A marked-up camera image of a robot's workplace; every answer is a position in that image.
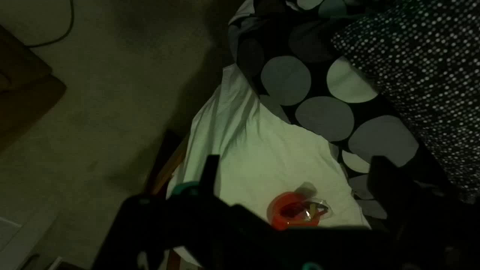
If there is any thin black floor cable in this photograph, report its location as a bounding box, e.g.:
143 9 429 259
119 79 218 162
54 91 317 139
27 0 77 49

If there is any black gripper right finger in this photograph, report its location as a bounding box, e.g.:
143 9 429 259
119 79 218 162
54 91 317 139
368 154 425 223

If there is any brown armchair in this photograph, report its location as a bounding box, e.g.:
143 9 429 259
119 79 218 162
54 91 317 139
0 25 68 151

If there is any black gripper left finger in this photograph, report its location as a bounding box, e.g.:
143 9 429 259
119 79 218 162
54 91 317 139
198 153 222 199

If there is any small red bowl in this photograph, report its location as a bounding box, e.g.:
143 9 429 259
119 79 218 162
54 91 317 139
266 181 332 232

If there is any black fabric with small dots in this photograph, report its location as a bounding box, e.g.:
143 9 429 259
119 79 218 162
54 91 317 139
330 0 480 196

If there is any white bed sheet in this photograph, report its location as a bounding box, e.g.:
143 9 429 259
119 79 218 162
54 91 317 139
165 63 372 231

